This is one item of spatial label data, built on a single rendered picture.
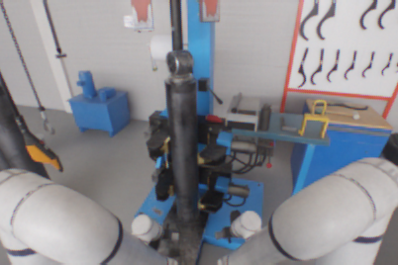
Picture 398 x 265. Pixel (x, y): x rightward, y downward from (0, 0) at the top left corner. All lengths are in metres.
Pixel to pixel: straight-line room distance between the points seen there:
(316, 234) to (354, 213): 0.07
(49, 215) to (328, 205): 0.47
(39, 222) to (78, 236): 0.07
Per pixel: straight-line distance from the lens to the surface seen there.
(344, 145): 2.54
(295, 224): 0.44
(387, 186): 0.53
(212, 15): 1.33
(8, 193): 0.52
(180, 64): 1.30
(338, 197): 0.44
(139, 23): 1.31
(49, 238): 0.44
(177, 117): 1.39
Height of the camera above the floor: 1.85
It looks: 30 degrees down
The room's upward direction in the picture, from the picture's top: 1 degrees counter-clockwise
